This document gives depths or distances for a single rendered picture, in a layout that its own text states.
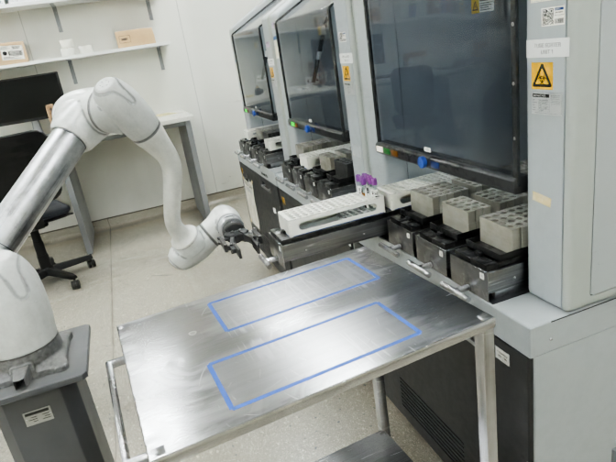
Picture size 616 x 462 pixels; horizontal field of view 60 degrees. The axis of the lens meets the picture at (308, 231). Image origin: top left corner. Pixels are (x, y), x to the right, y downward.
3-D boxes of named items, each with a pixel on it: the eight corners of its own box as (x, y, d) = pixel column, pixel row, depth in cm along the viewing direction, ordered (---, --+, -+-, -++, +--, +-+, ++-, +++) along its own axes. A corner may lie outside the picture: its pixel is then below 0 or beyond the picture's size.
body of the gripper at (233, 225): (218, 223, 178) (224, 230, 170) (243, 216, 180) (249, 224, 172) (223, 243, 180) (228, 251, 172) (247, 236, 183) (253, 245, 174)
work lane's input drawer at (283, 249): (465, 201, 176) (464, 175, 173) (492, 211, 164) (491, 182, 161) (257, 258, 156) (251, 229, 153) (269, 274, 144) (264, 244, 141)
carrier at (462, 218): (477, 234, 127) (476, 210, 125) (469, 236, 127) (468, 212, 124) (448, 221, 138) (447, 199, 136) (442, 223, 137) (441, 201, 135)
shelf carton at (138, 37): (118, 49, 413) (114, 31, 409) (118, 49, 433) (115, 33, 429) (156, 42, 421) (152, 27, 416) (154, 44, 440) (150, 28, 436)
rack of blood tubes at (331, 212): (371, 208, 163) (368, 188, 161) (387, 215, 154) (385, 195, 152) (280, 232, 154) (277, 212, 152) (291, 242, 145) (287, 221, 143)
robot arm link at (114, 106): (168, 112, 157) (136, 115, 163) (128, 63, 143) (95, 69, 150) (148, 145, 150) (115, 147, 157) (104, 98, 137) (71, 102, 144)
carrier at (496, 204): (507, 225, 130) (507, 201, 128) (500, 226, 129) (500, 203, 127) (478, 213, 140) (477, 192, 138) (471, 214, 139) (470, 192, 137)
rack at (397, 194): (458, 185, 171) (457, 166, 169) (478, 192, 162) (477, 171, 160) (377, 206, 163) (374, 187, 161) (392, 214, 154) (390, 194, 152)
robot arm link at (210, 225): (250, 226, 188) (221, 250, 187) (240, 215, 202) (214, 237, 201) (231, 204, 184) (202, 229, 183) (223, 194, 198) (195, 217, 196)
